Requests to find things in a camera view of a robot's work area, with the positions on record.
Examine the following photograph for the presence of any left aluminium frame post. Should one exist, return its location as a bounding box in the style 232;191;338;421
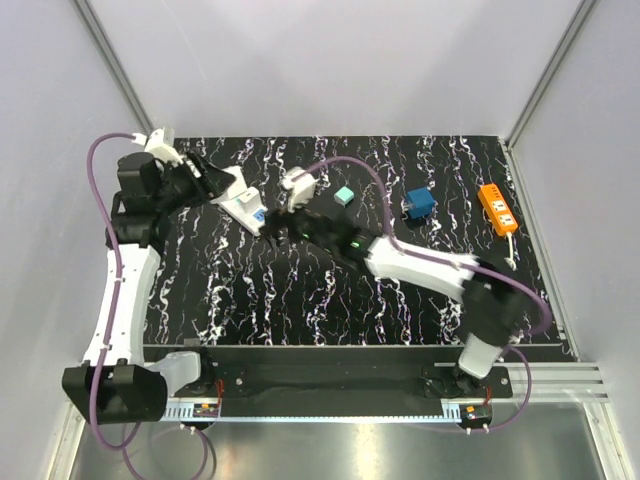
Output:
70;0;155;146

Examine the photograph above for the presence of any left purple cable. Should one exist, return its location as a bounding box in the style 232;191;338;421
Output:
85;132;219;479

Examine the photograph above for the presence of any right aluminium frame post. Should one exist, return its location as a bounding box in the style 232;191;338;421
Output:
504;0;599;149

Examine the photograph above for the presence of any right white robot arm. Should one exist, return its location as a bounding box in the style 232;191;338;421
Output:
260;207;525;397

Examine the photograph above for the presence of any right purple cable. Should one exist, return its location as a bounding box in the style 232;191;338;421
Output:
294;155;554;434

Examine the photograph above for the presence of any blue cube adapter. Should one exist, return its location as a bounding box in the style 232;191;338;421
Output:
403;187;436;220

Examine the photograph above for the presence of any purple cable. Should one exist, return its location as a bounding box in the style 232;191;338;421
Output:
85;132;219;479
294;155;554;434

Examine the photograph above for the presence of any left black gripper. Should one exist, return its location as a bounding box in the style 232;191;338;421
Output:
154;148;235;214

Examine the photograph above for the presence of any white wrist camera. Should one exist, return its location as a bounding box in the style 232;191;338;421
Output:
280;166;317;213
132;127;182;165

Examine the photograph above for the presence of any orange power strip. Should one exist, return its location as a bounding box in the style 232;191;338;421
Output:
478;184;518;237

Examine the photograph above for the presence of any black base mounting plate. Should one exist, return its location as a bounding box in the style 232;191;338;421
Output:
139;344;574;419

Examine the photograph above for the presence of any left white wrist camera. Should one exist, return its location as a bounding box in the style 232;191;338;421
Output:
132;127;182;165

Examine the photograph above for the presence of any white slotted cable duct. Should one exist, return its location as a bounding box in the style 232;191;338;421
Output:
161;399;461;424

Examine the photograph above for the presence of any teal cube adapter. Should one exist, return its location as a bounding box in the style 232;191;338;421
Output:
334;186;355;207

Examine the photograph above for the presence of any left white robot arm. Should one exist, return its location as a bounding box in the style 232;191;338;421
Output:
62;152;236;425

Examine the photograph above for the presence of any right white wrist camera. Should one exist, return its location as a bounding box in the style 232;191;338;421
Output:
280;166;317;213

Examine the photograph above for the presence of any white multicolour power strip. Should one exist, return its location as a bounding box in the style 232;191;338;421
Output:
212;166;267;236

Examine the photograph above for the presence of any aluminium frame post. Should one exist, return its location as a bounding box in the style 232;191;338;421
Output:
70;0;155;146
504;0;599;149

